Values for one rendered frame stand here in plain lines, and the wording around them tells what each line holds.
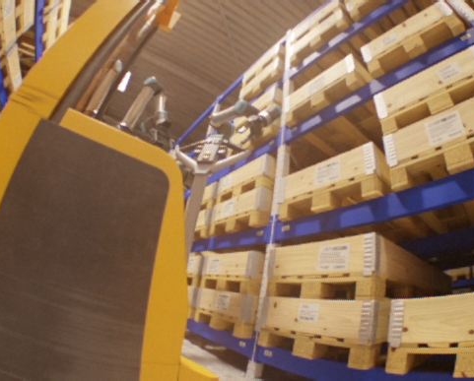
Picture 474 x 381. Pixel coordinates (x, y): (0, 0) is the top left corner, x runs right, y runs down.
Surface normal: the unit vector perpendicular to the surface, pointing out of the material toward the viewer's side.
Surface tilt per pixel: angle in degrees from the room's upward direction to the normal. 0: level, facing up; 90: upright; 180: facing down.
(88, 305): 90
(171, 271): 90
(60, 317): 90
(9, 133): 90
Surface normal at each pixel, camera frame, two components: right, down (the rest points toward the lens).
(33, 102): 0.56, -0.25
